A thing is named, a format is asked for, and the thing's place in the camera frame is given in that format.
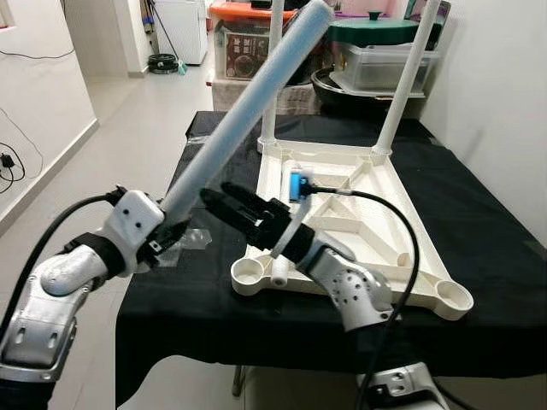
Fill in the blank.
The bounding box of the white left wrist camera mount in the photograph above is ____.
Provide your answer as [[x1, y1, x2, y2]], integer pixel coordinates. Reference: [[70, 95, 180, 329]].
[[104, 190, 168, 274]]

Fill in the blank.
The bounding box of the black coiled hose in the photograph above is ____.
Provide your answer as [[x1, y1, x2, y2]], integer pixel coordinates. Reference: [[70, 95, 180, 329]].
[[147, 53, 180, 74]]

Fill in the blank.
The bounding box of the clear plastic bag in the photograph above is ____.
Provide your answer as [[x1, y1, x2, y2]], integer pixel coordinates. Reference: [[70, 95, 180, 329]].
[[158, 226, 210, 266]]

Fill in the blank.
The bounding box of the black round wok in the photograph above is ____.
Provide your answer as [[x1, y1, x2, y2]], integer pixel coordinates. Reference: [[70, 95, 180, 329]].
[[312, 67, 424, 112]]

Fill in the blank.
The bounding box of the pink plastic tub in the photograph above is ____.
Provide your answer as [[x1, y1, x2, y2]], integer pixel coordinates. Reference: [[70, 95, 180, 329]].
[[338, 0, 411, 20]]

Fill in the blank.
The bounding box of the white chest freezer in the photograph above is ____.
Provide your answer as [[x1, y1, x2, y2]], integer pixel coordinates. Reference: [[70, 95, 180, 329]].
[[152, 0, 210, 65]]

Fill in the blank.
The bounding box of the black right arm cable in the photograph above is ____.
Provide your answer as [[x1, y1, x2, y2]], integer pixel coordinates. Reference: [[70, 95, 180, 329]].
[[303, 184, 424, 410]]

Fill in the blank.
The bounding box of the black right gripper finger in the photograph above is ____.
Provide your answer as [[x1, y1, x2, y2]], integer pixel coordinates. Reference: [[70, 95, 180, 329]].
[[221, 180, 279, 214], [199, 188, 262, 237]]

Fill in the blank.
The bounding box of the dark metal folding table frame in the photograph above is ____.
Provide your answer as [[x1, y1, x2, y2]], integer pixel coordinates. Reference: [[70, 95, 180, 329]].
[[231, 363, 249, 398]]

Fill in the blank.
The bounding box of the green pot lid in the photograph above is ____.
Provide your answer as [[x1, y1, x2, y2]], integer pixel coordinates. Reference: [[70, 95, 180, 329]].
[[327, 10, 428, 48]]

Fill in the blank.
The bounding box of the thin grey wall cable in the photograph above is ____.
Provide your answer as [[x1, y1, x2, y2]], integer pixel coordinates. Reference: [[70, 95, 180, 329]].
[[0, 47, 78, 61]]

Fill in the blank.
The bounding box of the black wall cable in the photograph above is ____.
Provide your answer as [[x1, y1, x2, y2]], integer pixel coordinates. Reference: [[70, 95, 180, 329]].
[[0, 107, 44, 193]]

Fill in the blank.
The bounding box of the red printed carton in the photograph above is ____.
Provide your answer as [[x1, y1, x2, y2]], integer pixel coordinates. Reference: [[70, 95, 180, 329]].
[[224, 30, 266, 79]]

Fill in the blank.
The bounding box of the white plastic table top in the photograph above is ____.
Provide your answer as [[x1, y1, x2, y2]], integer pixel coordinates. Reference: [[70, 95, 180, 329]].
[[231, 137, 475, 323]]

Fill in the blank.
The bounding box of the beige cloth covered bench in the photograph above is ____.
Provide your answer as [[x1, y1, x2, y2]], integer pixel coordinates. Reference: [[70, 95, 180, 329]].
[[209, 77, 321, 114]]

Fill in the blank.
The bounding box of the black tablecloth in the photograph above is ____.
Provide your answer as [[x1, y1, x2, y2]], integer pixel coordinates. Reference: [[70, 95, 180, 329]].
[[115, 109, 547, 407]]

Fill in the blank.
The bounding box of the clear plastic container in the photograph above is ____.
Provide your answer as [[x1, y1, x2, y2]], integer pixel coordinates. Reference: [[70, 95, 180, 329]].
[[333, 44, 441, 93]]

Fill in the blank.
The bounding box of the clear storage box orange lid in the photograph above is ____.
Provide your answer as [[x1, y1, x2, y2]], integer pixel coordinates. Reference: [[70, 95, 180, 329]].
[[209, 0, 296, 82]]

